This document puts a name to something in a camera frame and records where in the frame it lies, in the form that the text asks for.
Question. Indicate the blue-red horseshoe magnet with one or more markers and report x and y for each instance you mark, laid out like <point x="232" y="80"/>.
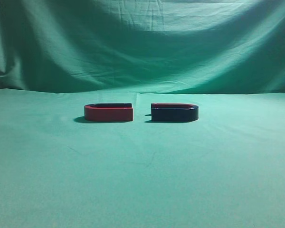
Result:
<point x="174" y="112"/>

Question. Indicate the left red-blue horseshoe magnet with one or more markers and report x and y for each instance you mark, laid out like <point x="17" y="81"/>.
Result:
<point x="108" y="112"/>

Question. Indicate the green cloth backdrop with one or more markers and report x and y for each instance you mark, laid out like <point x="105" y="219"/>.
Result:
<point x="224" y="170"/>

